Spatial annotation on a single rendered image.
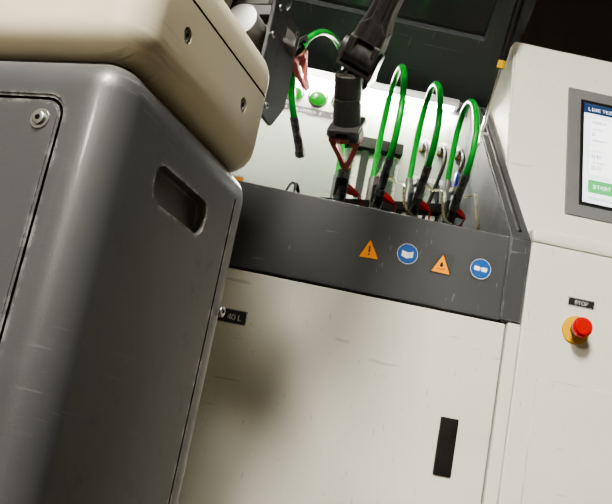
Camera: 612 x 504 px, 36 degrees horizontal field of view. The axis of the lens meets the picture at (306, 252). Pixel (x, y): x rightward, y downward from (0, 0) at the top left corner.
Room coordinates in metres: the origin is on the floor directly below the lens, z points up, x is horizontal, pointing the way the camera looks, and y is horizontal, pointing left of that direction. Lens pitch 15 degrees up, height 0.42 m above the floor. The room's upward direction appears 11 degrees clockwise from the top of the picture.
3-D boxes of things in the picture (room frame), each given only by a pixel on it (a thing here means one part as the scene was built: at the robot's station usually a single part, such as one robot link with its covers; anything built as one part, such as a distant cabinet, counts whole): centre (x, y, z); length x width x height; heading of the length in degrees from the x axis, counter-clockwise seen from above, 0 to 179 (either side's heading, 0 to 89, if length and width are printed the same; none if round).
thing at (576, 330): (1.63, -0.51, 0.80); 0.05 x 0.04 x 0.05; 92
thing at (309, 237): (1.65, -0.06, 0.87); 0.62 x 0.04 x 0.16; 92
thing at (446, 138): (2.16, -0.28, 1.20); 0.13 x 0.03 x 0.31; 92
